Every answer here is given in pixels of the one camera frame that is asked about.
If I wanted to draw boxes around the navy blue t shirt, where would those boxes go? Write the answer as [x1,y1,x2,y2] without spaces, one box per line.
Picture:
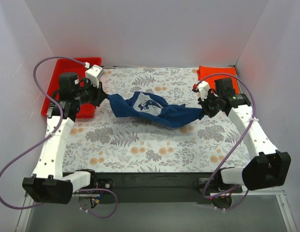
[108,91,201,128]

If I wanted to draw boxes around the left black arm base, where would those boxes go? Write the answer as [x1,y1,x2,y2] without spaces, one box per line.
[78,178,114,194]

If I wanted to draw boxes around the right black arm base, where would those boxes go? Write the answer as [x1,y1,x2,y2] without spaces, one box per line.
[192,178,236,194]

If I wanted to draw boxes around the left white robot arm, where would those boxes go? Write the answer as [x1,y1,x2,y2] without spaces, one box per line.
[22,70,107,204]

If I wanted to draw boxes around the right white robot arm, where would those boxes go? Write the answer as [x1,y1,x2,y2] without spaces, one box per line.
[193,75,291,192]

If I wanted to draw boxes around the folded orange t shirt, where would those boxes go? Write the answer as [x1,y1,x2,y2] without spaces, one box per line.
[197,66,236,86]

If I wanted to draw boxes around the red plastic tray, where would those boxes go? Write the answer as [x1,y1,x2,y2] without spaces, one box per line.
[47,57,101,119]

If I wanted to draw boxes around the floral patterned table mat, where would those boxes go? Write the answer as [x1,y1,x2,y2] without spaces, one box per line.
[63,68,250,172]

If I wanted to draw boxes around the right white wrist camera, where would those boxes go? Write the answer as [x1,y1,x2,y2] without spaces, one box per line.
[192,81,210,101]

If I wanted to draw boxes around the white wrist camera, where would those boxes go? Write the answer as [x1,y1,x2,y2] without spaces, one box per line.
[85,62,104,88]
[192,81,210,101]

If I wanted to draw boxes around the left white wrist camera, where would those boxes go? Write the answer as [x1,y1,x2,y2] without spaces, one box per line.
[85,62,104,88]

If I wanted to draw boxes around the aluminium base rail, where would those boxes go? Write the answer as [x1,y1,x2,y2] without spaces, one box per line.
[210,187,286,197]

